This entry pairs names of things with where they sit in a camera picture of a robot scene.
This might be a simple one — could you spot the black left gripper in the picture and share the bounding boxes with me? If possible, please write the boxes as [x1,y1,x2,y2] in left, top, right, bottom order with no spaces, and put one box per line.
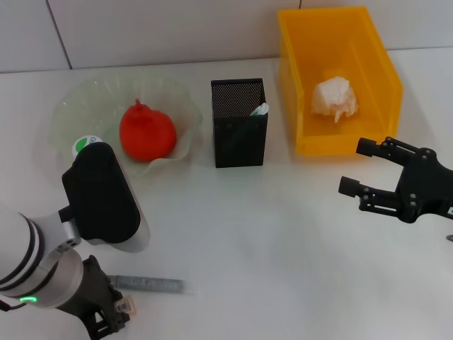
[58,254,132,340]

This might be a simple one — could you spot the beige barcode eraser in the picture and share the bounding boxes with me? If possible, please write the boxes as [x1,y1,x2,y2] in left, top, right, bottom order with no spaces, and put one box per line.
[115,295,138,317]

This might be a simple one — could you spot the black mesh pen holder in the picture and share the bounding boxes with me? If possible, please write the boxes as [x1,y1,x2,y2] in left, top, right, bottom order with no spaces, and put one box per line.
[211,77,270,169]

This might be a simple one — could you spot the yellow plastic bin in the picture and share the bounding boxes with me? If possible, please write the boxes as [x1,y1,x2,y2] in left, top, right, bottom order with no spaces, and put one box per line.
[277,6,404,157]

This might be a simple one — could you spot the clear green-label water bottle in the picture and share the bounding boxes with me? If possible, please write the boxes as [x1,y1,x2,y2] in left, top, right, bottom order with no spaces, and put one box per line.
[71,135,104,159]

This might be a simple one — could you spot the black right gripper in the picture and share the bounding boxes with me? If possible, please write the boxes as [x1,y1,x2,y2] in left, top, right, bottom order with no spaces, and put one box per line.
[338,136,453,225]

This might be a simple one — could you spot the white paper ball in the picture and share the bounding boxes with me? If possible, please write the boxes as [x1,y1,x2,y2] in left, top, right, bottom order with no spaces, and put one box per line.
[311,76,361,124]

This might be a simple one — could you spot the silver marker pen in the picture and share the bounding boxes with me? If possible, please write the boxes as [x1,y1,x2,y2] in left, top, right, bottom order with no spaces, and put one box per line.
[108,275,188,295]

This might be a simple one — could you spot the green glass fruit plate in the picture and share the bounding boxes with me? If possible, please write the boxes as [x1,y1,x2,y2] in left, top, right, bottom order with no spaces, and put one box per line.
[48,72,203,178]

